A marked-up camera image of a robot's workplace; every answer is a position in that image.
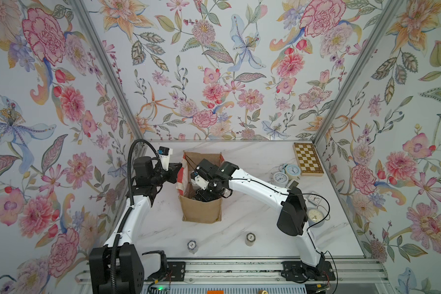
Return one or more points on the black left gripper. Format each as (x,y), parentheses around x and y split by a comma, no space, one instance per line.
(172,173)

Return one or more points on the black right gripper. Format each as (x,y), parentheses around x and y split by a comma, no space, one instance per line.
(203,196)

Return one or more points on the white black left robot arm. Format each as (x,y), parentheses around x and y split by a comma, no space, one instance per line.
(117,267)

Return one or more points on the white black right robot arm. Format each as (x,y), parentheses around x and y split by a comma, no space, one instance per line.
(290,206)

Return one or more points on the small silver cylinder clock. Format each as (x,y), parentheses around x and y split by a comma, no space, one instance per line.
(192,246)

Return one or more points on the silver round alarm clock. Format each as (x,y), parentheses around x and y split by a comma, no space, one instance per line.
(280,179)

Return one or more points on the white tilted digital clock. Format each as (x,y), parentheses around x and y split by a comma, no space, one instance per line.
(292,184)

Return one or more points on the light blue twin bell clock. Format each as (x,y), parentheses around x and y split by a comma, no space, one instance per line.
(292,171)

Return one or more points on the small white square clock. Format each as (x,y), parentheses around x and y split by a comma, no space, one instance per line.
(314,199)

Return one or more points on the wooden chess board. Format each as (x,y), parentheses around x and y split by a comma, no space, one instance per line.
(307,159)

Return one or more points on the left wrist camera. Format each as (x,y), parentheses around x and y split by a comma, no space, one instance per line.
(164,157)

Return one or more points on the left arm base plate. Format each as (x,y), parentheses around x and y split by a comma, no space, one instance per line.
(172,272)

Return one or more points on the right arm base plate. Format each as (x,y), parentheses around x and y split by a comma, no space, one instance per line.
(297,271)

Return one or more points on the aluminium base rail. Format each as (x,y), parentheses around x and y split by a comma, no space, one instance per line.
(197,271)

